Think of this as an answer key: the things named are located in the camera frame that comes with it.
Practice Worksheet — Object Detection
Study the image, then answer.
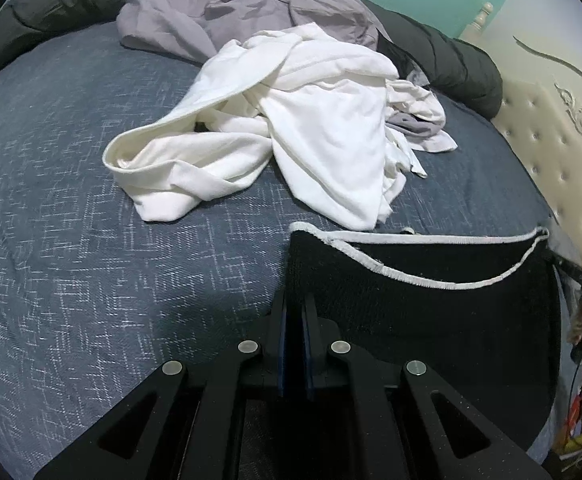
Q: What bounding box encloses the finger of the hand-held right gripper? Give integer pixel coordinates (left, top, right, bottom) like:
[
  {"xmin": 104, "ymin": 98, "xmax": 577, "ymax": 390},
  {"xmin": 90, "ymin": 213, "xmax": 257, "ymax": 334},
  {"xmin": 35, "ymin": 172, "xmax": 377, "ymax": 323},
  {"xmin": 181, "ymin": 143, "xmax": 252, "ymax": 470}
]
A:
[{"xmin": 546, "ymin": 245, "xmax": 582, "ymax": 288}]

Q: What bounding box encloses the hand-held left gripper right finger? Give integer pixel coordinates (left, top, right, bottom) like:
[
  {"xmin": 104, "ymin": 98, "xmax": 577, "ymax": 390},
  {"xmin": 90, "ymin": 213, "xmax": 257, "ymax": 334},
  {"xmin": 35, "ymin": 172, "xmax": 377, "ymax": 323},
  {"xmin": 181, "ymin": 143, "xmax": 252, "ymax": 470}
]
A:
[{"xmin": 301, "ymin": 292, "xmax": 553, "ymax": 480}]

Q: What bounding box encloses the cream tufted headboard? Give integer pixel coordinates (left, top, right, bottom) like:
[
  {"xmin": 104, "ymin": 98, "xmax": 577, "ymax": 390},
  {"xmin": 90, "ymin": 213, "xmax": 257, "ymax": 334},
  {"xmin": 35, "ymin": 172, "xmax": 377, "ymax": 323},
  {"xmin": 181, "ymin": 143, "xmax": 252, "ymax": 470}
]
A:
[{"xmin": 458, "ymin": 2, "xmax": 582, "ymax": 283}]

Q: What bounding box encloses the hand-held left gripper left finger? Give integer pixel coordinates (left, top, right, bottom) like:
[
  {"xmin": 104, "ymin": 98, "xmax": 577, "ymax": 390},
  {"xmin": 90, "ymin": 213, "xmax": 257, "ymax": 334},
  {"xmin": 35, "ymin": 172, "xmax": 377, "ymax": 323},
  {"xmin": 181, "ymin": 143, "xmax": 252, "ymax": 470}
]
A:
[{"xmin": 33, "ymin": 290, "xmax": 288, "ymax": 480}]

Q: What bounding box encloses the black sweater with white trim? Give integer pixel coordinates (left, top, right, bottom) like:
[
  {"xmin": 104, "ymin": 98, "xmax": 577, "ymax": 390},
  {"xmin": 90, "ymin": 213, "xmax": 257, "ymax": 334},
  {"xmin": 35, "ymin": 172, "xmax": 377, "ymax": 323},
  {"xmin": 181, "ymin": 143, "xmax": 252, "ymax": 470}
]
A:
[{"xmin": 283, "ymin": 221, "xmax": 565, "ymax": 462}]

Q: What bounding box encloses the dark grey rolled duvet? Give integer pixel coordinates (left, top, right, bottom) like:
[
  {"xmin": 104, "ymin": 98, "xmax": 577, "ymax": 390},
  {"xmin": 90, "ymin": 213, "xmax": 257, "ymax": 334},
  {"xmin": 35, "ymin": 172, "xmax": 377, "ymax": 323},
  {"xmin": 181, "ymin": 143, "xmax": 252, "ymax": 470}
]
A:
[{"xmin": 0, "ymin": 0, "xmax": 504, "ymax": 122}]

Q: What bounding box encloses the lilac grey jacket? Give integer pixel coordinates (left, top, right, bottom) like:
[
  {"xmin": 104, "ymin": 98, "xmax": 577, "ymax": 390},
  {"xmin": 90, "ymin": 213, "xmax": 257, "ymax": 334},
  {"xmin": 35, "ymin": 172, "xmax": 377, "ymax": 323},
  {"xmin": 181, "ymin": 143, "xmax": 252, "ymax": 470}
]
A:
[{"xmin": 117, "ymin": 0, "xmax": 458, "ymax": 155}]

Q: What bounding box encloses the white long-sleeved garment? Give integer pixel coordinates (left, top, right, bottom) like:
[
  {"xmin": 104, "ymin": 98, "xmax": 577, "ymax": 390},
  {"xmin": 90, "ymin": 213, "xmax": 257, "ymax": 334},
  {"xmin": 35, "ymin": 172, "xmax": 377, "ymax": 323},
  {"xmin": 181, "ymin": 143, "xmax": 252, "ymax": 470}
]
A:
[{"xmin": 102, "ymin": 22, "xmax": 460, "ymax": 232}]

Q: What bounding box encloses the colourful packaging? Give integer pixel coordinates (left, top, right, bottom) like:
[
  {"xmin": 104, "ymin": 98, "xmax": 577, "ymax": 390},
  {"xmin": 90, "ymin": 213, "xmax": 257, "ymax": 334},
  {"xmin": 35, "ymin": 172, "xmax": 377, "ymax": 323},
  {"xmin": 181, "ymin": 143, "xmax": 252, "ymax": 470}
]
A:
[{"xmin": 554, "ymin": 380, "xmax": 582, "ymax": 467}]

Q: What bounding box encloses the blue-grey bed cover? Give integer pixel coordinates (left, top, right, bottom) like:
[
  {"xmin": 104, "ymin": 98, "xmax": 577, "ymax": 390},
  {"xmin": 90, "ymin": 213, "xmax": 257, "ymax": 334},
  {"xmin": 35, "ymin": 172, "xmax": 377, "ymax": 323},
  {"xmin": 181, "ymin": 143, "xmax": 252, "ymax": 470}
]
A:
[{"xmin": 0, "ymin": 20, "xmax": 579, "ymax": 480}]

